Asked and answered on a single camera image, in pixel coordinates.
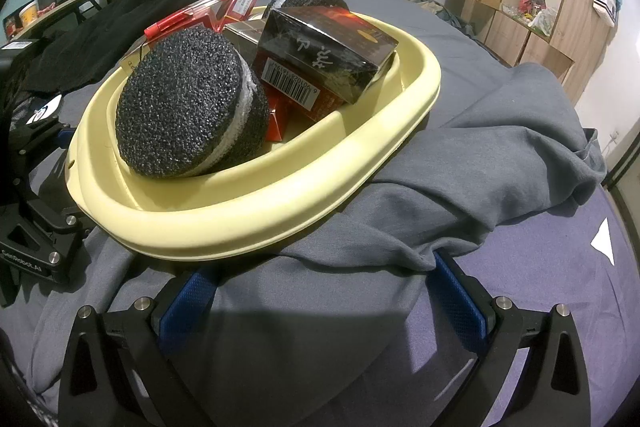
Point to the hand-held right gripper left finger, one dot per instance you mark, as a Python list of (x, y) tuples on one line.
[(187, 307)]

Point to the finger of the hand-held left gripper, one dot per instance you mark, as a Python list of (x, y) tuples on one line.
[(40, 139), (40, 242)]

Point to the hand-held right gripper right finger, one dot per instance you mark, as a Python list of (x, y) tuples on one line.
[(460, 297)]

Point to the yellow plastic basin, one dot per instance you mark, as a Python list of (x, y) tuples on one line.
[(250, 227)]

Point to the black round sandwich cookie toy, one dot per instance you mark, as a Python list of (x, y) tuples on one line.
[(180, 102), (310, 1)]

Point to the red box with gold ribbon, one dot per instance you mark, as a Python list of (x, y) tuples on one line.
[(190, 14)]

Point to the instant noodle cup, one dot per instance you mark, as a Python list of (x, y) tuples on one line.
[(27, 14)]

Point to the wooden side shelf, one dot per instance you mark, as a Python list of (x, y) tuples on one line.
[(65, 4)]

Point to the black cloth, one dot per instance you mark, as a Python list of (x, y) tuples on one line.
[(125, 27)]

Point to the grey blanket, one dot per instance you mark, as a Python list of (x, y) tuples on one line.
[(475, 147)]

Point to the clear plastic bag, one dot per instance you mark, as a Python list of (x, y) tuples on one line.
[(542, 22)]

